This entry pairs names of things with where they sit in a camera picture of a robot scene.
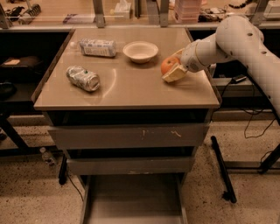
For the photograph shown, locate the grey drawer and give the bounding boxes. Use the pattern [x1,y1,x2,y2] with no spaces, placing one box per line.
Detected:
[42,108,214,151]
[67,147,195,175]

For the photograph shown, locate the black power adapter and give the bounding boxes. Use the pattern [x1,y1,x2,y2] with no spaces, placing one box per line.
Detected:
[230,74,247,84]

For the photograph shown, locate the open bottom drawer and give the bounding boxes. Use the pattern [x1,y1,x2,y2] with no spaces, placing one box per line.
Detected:
[80,174,188,224]

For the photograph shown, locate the black floor cable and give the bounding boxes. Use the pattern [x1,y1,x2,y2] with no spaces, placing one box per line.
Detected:
[66,171,85,203]

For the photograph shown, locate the top grey drawer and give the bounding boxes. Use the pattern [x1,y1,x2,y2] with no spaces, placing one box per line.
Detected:
[42,108,214,151]

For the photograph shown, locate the white paper bowl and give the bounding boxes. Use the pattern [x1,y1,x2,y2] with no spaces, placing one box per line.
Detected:
[122,41,158,64]

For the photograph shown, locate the clear plastic water bottle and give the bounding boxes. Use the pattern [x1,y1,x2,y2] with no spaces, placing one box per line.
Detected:
[70,38,116,58]

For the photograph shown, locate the white tissue box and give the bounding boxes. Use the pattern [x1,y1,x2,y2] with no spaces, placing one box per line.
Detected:
[114,0,131,19]

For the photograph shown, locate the crushed silver can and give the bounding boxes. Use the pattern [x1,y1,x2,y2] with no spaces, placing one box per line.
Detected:
[66,66,100,92]

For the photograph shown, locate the grey drawer cabinet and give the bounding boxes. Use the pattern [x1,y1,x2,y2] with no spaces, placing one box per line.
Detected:
[31,27,222,224]

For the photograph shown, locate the pink stacked trays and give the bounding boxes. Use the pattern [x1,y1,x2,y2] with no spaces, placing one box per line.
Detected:
[174,0,202,24]

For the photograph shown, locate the small bottle on floor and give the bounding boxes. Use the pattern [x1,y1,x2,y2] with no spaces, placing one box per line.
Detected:
[39,147,57,166]

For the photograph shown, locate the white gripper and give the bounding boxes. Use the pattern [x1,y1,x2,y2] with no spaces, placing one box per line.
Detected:
[162,41,206,83]

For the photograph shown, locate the middle grey drawer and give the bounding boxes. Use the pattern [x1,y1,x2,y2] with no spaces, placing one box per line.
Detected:
[67,147,195,175]

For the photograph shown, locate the orange fruit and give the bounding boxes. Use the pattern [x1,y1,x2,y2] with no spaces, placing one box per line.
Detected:
[161,56,180,74]

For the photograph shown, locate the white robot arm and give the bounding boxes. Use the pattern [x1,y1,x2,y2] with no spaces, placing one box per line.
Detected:
[162,15,280,117]

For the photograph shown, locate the black table leg bar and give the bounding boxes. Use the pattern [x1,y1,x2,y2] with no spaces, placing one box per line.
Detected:
[211,136,237,203]

